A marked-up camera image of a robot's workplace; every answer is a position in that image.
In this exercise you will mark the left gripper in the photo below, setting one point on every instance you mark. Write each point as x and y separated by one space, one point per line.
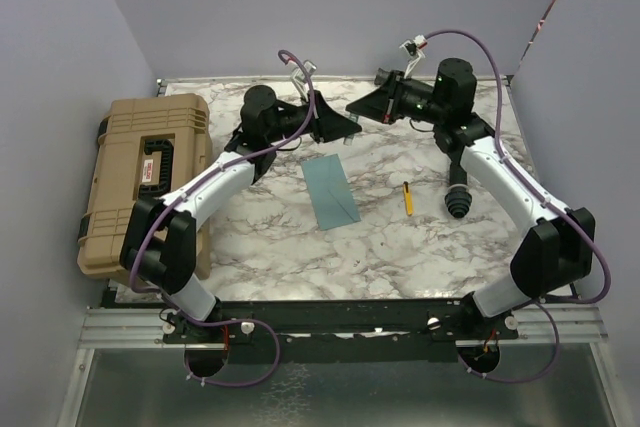
327 124

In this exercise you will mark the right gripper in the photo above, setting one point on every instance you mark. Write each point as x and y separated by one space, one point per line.
376 105

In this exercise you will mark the teal envelope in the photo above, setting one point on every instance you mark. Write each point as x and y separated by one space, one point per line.
330 193

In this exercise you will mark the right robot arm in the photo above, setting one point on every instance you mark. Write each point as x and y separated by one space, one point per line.
554 251

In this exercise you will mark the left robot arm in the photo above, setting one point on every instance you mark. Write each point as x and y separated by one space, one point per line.
160 245

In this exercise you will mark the yellow utility knife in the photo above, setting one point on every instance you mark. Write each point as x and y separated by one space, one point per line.
408 199

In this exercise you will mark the tan plastic tool case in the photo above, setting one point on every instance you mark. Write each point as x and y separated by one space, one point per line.
146 147

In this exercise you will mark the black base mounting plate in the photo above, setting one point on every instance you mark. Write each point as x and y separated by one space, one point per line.
343 331

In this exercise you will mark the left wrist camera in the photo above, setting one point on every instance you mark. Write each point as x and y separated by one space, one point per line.
298 78

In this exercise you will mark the aluminium frame rail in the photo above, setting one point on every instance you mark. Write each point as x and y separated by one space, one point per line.
142 328

